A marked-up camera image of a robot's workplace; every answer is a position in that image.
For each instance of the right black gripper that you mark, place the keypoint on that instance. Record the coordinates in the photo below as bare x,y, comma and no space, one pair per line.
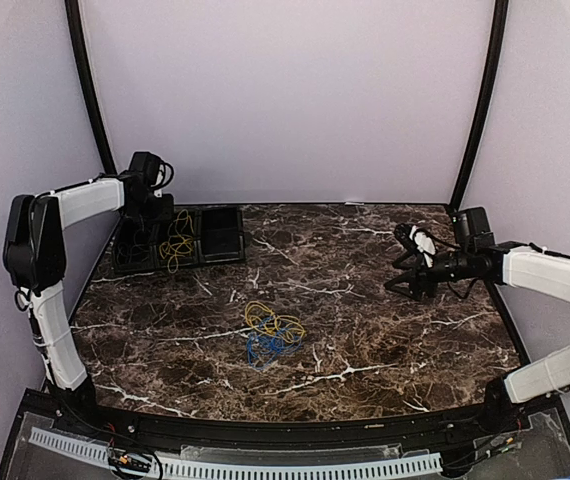
416,282

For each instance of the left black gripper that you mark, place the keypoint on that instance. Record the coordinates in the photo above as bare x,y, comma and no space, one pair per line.
167,211

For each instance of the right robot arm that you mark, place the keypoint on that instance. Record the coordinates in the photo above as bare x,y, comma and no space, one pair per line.
475,256

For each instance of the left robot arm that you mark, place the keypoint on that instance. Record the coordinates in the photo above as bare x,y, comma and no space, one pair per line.
34,252

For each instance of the black three-compartment tray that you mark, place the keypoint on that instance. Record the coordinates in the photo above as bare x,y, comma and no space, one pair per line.
195,237

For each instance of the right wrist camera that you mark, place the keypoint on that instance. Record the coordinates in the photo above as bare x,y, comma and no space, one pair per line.
417,243

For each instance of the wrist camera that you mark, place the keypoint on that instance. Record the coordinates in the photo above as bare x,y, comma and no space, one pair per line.
161,177
417,243

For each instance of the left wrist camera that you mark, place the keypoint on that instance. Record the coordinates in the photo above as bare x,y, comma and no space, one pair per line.
161,177

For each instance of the black front rail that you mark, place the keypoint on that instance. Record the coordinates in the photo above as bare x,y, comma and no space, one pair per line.
451,429

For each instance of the left black frame post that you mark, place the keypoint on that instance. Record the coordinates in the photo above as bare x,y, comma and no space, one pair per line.
84,74

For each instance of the black frame post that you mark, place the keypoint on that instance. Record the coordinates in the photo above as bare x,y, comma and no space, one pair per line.
84,74
491,65

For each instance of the white slotted cable duct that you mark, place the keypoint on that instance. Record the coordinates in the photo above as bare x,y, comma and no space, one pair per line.
176,467

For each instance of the right black frame post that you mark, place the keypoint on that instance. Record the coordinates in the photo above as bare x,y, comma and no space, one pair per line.
491,65

